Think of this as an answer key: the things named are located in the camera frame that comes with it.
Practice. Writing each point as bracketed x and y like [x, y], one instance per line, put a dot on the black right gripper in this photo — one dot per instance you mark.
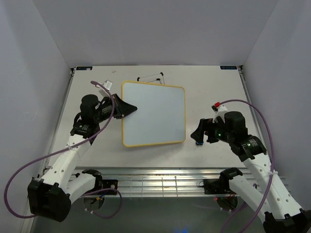
[209, 124]

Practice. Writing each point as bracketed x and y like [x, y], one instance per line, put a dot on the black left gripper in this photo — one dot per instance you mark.
[122, 108]

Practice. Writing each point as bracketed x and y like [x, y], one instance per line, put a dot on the yellow framed whiteboard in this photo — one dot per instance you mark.
[160, 117]

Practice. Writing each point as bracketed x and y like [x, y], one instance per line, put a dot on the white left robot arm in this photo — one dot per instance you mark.
[53, 194]

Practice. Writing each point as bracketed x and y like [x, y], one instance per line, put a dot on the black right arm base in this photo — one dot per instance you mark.
[214, 186]

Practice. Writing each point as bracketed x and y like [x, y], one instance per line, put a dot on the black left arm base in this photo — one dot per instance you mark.
[108, 184]

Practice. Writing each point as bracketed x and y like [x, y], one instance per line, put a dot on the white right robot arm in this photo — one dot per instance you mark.
[274, 204]

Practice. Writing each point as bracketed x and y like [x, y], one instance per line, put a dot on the blue label sticker left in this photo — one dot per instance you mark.
[84, 68]

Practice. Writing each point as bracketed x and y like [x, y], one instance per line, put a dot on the black wire whiteboard stand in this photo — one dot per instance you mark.
[154, 78]

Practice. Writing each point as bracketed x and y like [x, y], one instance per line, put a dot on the aluminium table frame rail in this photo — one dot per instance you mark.
[172, 170]

